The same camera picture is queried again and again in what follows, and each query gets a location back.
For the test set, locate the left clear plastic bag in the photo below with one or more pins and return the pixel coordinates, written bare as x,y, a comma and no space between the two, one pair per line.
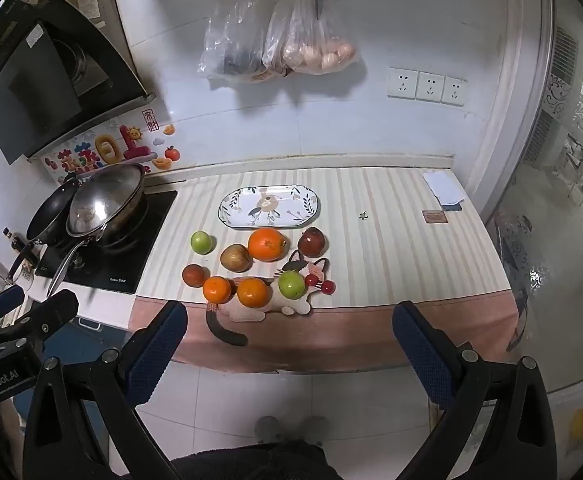
234,42

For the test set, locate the right white wall socket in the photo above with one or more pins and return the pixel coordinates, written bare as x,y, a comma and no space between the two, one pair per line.
454,91

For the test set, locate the stainless steel wok lid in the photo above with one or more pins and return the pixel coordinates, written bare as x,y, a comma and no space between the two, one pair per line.
117,184

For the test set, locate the plastic bag with eggs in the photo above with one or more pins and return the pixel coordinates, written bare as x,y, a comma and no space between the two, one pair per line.
307,37

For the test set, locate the brown pear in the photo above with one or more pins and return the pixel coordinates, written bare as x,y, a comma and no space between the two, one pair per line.
236,258

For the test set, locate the middle white wall socket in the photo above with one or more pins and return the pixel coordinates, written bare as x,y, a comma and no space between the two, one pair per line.
429,87

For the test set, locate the steel wok with handle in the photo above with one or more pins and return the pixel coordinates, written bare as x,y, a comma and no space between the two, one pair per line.
106,239

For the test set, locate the black range hood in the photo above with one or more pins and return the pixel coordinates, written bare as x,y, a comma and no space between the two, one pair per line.
65,66

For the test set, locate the small brown round fruit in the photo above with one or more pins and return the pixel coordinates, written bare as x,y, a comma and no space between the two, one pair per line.
194,275

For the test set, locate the red cherry tomato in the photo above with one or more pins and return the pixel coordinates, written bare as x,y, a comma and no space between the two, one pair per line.
311,280
328,287

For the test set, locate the white folded cloth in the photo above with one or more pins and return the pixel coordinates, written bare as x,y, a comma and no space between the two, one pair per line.
448,193

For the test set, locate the large orange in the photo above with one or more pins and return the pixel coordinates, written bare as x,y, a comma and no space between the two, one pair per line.
267,245

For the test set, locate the striped table mat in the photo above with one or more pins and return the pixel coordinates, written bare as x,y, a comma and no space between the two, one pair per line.
451,271

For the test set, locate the black induction cooktop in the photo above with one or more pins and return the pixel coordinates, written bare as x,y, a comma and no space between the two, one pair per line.
118,265

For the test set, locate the black frying pan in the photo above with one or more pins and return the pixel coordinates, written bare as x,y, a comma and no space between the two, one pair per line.
48,224

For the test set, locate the left white wall socket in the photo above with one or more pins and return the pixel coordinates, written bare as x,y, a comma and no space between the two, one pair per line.
402,84

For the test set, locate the small brown card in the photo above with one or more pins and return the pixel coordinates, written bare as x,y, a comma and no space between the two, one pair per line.
435,216

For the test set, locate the calico cat shaped mat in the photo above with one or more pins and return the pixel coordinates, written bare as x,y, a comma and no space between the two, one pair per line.
235,312

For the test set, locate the large green apple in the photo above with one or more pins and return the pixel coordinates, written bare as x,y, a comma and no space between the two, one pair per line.
291,284

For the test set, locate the mandarin orange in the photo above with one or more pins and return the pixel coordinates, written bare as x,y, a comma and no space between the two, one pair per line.
253,293
217,290

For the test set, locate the dark red apple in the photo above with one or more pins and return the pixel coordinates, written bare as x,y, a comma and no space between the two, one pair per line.
312,243

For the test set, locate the small green apple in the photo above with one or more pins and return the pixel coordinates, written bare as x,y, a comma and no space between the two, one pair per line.
201,242

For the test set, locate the white wall socket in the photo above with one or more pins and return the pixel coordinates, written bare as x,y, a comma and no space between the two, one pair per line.
429,87
402,84
454,91

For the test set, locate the oval floral ceramic plate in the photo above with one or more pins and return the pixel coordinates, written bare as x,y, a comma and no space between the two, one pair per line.
285,206

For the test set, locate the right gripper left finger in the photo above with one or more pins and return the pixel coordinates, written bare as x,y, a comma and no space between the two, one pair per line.
149,351

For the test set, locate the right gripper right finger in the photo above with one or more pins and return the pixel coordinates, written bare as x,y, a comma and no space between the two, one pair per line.
431,352

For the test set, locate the colourful wall sticker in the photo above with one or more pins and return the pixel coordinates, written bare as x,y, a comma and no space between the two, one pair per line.
145,137

